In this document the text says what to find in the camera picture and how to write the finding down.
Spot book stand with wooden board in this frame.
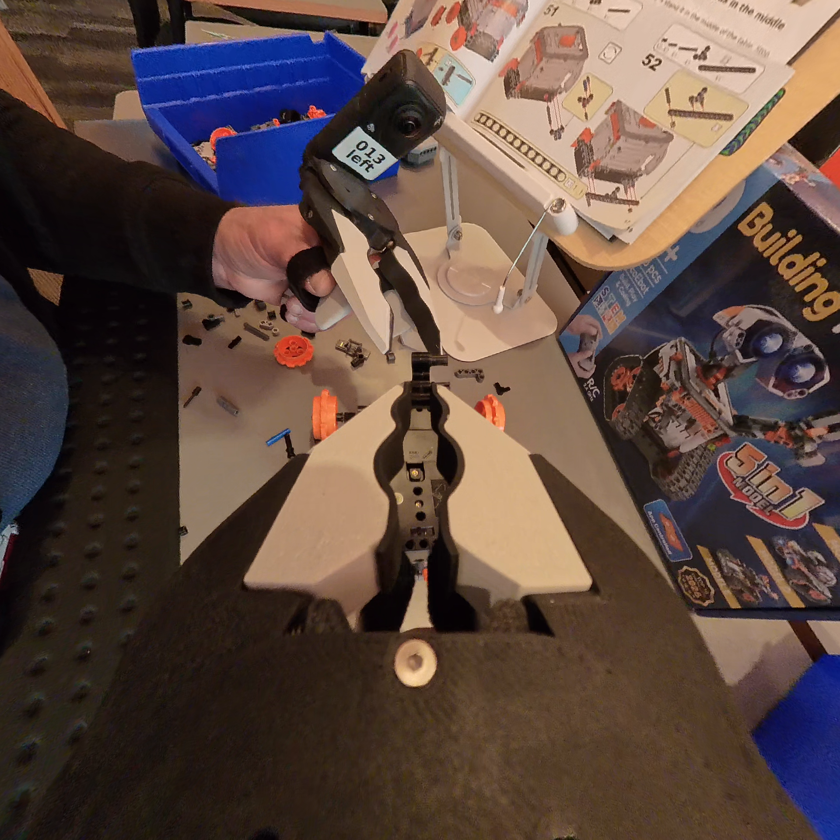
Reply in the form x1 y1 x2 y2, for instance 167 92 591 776
364 0 840 362

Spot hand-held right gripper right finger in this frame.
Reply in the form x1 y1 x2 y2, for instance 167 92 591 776
433 384 595 632

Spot blue bin with white tag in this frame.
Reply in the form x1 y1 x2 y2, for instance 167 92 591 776
131 33 401 204

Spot toy robot model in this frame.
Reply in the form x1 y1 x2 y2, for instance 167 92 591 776
311 351 508 592

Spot person's left forearm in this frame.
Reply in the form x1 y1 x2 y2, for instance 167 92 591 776
0 88 240 309

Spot white instruction booklet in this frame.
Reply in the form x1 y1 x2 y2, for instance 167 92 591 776
364 0 795 244

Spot scattered small building pieces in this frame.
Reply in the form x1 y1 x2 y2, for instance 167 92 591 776
180 298 277 349

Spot robot kit box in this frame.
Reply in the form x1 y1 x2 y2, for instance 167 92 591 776
558 144 840 621

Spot blue plastic bin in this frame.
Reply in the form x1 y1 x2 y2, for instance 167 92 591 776
753 653 840 840

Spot wooden cabinet side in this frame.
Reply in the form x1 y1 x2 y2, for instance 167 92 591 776
0 20 67 129

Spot large printed instruction sheet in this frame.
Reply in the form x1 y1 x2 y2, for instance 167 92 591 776
650 0 840 67

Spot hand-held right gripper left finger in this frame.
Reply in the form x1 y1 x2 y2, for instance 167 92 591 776
243 382 413 632

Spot person's left hand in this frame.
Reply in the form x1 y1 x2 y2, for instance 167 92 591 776
211 203 342 334

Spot assorted pieces in bin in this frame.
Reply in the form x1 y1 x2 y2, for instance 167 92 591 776
190 105 329 168

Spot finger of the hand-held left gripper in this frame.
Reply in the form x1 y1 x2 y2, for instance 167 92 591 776
376 228 444 357
330 209 396 357

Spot person's clothed body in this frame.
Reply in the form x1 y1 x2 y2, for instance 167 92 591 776
0 276 70 526

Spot dark perforated panel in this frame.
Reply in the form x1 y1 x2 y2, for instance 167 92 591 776
0 289 181 788

